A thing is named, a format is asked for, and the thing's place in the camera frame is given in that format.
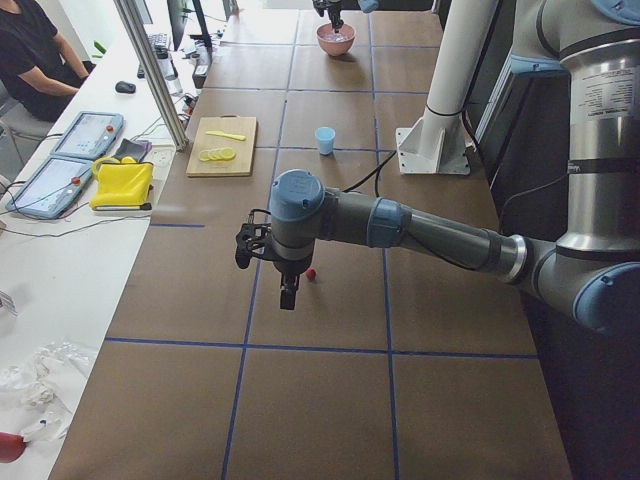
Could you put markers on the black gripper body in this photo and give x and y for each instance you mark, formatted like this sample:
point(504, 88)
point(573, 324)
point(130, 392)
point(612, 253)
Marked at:
point(290, 267)

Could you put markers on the lemon slice top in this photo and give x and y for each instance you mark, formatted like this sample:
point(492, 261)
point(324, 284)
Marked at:
point(229, 153)

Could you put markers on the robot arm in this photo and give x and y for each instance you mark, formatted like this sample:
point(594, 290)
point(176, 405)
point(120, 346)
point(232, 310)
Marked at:
point(569, 238)
point(366, 6)

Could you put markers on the yellow plastic knife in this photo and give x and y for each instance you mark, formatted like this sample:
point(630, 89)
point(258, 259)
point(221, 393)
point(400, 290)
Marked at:
point(223, 134)

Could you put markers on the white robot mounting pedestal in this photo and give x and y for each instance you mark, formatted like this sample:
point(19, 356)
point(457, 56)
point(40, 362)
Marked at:
point(435, 144)

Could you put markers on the clear water bottle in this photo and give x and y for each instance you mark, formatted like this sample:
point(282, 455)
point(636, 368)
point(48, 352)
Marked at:
point(168, 70)

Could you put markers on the teach pendant tablet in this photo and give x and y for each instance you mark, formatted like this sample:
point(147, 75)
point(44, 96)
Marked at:
point(52, 188)
point(90, 135)

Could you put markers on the grey wallet pouch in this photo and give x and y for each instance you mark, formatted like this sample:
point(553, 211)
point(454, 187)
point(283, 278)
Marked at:
point(136, 149)

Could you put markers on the light blue paper cup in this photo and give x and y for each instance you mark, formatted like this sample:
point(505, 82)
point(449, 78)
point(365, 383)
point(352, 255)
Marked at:
point(325, 137)

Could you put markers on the bamboo cutting board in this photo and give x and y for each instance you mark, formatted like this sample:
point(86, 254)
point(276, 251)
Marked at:
point(241, 165)

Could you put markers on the lower teach pendant tablet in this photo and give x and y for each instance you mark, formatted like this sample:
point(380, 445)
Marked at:
point(52, 188)

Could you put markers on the white power strip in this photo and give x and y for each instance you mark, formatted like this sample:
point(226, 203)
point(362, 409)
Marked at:
point(160, 155)

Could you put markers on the upper teach pendant tablet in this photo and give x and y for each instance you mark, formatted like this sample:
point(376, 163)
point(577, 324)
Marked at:
point(90, 135)

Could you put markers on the seated person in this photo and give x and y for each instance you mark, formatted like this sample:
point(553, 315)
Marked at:
point(39, 68)

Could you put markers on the aluminium frame post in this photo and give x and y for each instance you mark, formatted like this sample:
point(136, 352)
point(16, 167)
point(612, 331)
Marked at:
point(135, 30)

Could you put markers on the black computer mouse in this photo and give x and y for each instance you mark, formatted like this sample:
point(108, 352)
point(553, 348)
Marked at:
point(125, 87)

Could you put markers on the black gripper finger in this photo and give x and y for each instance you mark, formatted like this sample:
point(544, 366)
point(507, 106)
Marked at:
point(334, 14)
point(288, 291)

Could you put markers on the crumpled plastic bags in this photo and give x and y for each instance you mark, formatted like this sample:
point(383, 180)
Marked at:
point(40, 396)

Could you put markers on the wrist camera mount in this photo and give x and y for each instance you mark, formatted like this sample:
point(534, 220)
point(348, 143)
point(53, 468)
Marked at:
point(253, 241)

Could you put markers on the yellow cloth bag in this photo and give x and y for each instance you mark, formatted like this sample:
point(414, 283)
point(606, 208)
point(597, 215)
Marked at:
point(122, 184)

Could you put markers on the pink bowl of ice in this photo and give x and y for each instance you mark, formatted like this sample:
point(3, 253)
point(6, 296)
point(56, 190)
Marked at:
point(335, 42)

